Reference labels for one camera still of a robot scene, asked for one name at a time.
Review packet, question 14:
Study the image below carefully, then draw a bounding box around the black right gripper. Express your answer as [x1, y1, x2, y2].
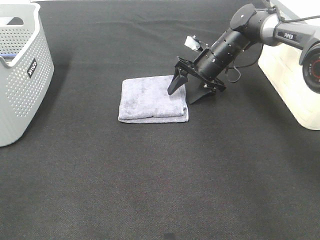
[167, 29, 251, 105]

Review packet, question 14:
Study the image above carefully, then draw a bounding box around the light blue towel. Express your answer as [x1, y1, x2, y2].
[118, 75, 189, 124]

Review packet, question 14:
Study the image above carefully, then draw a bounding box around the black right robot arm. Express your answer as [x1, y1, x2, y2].
[167, 3, 320, 95]

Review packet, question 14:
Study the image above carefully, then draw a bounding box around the white plastic basket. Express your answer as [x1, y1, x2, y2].
[258, 6, 320, 130]

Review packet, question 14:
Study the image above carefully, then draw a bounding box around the black table cloth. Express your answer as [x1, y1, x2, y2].
[0, 0, 320, 240]

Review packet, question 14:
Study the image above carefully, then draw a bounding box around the grey perforated plastic basket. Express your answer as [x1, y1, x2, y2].
[0, 0, 54, 147]

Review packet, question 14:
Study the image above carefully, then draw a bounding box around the blue towel in grey basket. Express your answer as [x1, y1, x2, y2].
[0, 53, 17, 62]

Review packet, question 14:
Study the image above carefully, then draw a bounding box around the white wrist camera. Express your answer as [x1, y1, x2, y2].
[184, 36, 203, 53]

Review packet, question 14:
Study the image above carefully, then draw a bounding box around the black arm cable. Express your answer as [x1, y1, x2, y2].
[223, 44, 264, 84]

